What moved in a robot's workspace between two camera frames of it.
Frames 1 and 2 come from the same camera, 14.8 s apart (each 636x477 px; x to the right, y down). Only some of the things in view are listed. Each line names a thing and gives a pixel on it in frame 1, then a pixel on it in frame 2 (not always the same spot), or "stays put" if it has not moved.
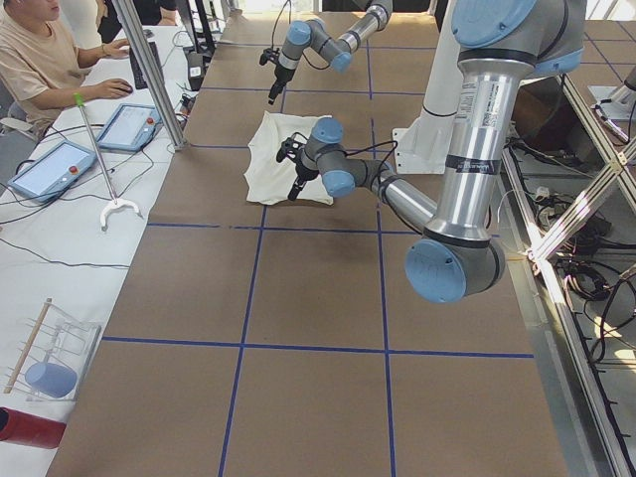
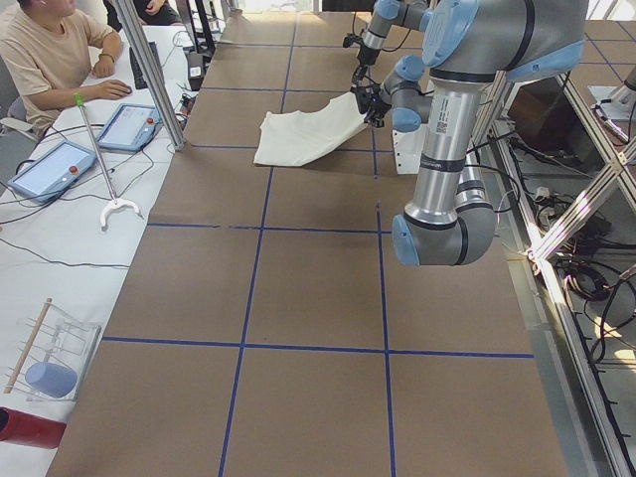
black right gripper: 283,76 → 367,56
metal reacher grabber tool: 115,202 stays put
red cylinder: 25,428 stays put
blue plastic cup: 53,380 stays put
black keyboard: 137,74 stays put
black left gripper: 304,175 → 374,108
